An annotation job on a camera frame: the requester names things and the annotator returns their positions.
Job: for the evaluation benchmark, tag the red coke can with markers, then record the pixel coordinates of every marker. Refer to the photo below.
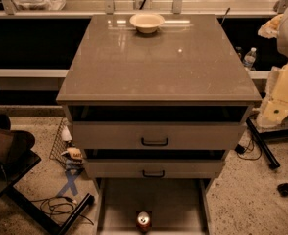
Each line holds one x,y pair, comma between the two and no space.
143,221

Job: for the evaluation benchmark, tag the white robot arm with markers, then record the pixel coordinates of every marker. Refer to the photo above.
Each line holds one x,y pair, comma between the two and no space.
274,106

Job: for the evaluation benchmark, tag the grey drawer cabinet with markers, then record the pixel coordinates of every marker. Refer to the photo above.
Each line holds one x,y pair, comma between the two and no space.
185,72

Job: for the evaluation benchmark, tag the top grey drawer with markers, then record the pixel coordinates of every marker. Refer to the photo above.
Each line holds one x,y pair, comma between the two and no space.
169,136

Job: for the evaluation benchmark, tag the grey drawer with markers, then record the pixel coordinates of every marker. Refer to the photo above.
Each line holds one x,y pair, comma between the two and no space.
169,136
138,168

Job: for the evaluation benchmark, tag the middle grey drawer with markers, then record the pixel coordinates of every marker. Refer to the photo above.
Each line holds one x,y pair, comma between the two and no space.
138,168

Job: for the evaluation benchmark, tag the open bottom drawer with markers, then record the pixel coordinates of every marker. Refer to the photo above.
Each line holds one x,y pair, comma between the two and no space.
176,206

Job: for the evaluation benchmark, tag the snack bag on floor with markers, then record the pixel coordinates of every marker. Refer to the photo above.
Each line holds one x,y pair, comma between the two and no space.
74,159

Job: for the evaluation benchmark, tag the white paper bowl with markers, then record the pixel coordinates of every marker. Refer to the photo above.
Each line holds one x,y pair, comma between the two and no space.
147,23

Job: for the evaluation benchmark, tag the clear water bottle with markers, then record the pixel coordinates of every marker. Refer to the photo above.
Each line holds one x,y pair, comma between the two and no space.
250,58

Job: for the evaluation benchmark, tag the black stand leg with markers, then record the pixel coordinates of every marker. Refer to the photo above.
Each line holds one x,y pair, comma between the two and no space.
273,162

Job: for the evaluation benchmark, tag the black caster foot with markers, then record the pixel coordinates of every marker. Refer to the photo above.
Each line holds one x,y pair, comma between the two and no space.
283,189

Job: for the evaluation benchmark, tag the wire mesh basket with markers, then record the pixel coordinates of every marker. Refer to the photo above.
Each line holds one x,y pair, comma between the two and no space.
59,145

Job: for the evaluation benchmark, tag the black table leg frame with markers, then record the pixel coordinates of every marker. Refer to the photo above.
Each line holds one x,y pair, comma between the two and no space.
43,214

